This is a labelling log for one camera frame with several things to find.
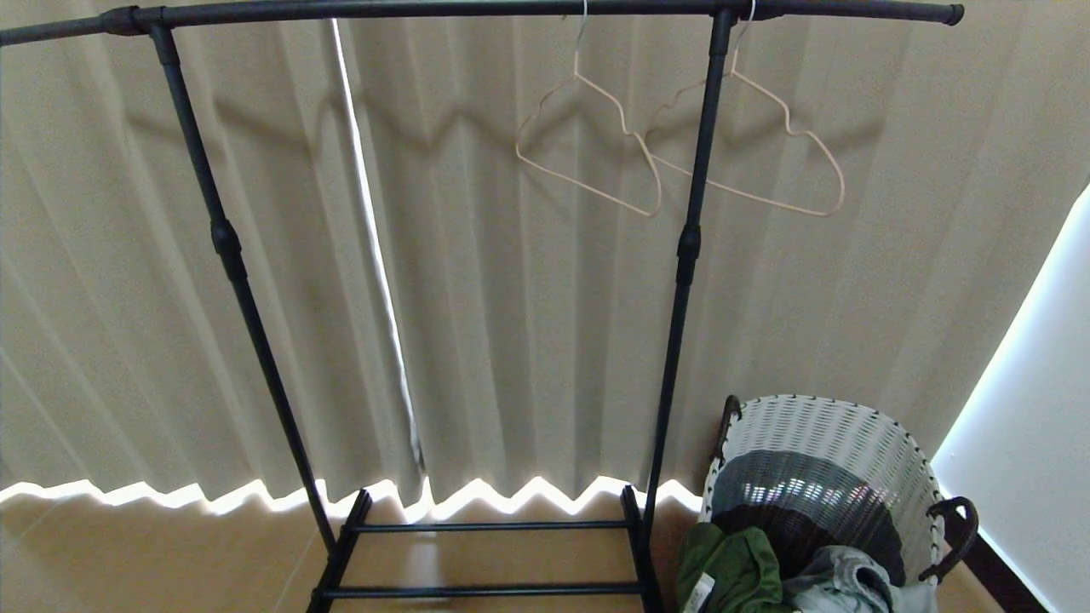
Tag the pink clothes hanger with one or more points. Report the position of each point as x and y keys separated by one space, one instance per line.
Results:
x=588 y=186
x=788 y=128

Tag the pale grey shorts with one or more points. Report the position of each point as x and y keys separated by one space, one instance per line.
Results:
x=843 y=575

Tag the white laundry basket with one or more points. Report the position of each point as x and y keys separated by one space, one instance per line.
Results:
x=817 y=434

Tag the black clothes rack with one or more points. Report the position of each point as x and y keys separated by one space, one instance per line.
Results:
x=426 y=10

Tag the beige curtain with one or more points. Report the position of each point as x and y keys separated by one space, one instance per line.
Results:
x=528 y=323

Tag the green garment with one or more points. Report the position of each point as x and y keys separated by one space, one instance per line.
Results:
x=737 y=566

